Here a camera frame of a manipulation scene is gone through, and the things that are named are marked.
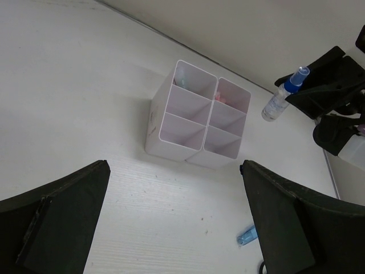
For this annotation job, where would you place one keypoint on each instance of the black handled scissors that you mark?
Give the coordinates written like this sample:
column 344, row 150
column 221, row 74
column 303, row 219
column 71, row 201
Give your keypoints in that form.
column 262, row 268

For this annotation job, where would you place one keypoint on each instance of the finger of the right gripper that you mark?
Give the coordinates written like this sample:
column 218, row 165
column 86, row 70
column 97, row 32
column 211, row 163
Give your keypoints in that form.
column 317, row 101
column 326, row 69

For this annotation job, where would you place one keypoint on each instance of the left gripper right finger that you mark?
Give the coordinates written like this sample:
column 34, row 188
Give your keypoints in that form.
column 301, row 230

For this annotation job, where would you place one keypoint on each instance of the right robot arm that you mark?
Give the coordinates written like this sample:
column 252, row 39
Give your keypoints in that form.
column 342, row 135

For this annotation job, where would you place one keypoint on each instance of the white right organizer container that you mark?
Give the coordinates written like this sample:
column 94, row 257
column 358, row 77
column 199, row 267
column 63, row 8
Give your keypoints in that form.
column 223, row 136

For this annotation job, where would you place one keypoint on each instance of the blue correction tape dispenser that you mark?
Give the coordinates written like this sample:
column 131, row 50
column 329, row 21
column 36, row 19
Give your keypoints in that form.
column 247, row 236

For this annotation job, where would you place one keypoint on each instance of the white organizer container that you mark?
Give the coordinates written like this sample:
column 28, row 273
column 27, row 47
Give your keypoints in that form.
column 179, row 113
column 223, row 136

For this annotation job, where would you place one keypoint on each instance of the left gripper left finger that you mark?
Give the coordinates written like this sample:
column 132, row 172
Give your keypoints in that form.
column 50, row 229

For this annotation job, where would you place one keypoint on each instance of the red pen clear cap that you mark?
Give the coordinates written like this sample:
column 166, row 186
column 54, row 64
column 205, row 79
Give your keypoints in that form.
column 220, row 98

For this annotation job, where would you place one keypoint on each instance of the blue cap spray bottle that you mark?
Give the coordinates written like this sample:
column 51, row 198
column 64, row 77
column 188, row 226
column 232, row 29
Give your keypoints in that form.
column 278, row 103

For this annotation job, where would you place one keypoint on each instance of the white left organizer container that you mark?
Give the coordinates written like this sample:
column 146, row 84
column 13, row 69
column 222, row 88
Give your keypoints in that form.
column 179, row 113

